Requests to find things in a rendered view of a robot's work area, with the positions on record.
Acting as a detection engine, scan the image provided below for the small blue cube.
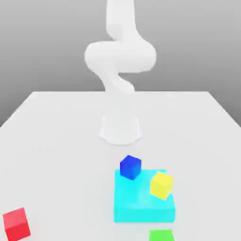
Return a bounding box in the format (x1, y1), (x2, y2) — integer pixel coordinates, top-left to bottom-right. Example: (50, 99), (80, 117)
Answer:
(120, 154), (142, 181)

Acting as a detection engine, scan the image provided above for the small yellow cube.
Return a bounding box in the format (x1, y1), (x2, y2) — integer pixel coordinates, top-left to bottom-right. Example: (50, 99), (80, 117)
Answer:
(150, 171), (174, 201)

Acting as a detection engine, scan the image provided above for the small green cube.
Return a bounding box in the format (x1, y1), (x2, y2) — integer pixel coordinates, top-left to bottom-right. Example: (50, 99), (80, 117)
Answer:
(149, 229), (175, 241)

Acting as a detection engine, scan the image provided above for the small red cube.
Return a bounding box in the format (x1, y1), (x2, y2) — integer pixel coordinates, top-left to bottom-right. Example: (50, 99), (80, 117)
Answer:
(2, 207), (32, 241)

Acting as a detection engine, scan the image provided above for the large cyan box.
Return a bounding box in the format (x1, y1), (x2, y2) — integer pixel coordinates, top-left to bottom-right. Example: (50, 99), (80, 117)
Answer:
(113, 169), (176, 224)

